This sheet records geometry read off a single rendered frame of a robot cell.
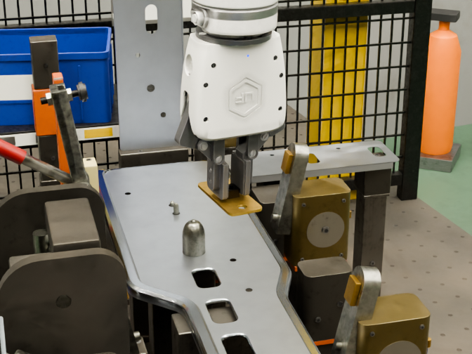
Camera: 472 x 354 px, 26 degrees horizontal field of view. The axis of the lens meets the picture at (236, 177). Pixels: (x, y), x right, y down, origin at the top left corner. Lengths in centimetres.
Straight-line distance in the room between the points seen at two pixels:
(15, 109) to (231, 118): 88
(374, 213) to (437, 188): 231
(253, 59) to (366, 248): 89
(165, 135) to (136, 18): 22
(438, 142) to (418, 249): 217
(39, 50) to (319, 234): 56
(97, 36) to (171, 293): 74
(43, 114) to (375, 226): 61
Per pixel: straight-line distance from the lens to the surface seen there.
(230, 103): 100
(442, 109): 422
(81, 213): 113
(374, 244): 184
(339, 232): 154
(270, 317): 129
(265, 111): 102
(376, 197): 180
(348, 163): 173
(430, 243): 215
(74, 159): 147
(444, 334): 185
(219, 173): 105
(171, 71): 175
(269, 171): 170
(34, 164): 148
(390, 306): 124
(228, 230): 150
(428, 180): 418
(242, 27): 97
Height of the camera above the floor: 168
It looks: 24 degrees down
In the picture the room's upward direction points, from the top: straight up
